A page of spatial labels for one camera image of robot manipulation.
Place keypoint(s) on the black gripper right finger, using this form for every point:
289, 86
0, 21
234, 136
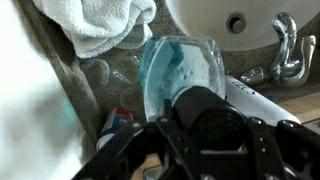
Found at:
258, 133

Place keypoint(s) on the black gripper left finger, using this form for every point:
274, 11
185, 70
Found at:
168, 111

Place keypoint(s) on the blue mouthwash bottle black cap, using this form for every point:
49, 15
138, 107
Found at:
180, 70

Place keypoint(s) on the white spray bottle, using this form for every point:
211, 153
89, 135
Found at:
256, 100

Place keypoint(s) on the chrome faucet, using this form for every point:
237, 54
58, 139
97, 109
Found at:
286, 63

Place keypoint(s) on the clear plastic wrap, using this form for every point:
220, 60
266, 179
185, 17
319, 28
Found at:
100, 70

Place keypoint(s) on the white oval sink basin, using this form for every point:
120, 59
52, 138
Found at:
266, 23

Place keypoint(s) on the metal sink drain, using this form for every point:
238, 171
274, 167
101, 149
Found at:
236, 23

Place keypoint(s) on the white towel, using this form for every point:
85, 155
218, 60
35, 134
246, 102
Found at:
96, 23

